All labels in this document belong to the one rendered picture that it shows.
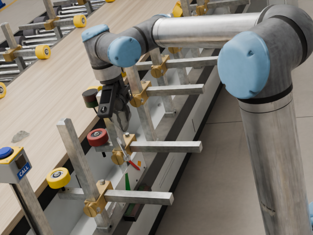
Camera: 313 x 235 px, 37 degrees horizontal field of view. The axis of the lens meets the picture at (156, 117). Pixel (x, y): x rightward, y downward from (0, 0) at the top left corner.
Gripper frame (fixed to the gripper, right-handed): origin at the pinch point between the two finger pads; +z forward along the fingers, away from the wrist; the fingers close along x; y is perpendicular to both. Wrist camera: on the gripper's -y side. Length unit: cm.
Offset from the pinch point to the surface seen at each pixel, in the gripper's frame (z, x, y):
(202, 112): 85, 28, 149
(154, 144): 13.3, -4.9, 10.0
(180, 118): 32, 4, 57
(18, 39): 14, 153, 142
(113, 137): 6.3, 7.9, 4.7
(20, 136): 9, 55, 9
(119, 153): 12.5, 6.8, 3.3
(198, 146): 13.6, -22.3, 9.0
